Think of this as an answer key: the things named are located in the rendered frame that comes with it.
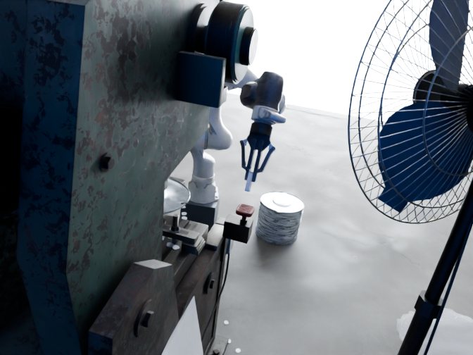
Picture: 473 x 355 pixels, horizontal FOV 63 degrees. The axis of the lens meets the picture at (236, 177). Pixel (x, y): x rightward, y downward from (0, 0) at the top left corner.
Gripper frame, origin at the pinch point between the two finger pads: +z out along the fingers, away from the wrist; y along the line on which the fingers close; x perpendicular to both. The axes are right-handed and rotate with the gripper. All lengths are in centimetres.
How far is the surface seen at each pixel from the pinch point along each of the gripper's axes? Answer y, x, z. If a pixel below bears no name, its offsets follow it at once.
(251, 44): -1, 44, -31
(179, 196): 22.9, 2.5, 10.4
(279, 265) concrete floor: -10, -106, 45
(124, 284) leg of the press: 9, 59, 26
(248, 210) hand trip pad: -1.1, -3.6, 10.2
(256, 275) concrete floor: 1, -93, 52
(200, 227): 12.5, 2.8, 19.2
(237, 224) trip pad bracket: 1.7, -4.6, 15.8
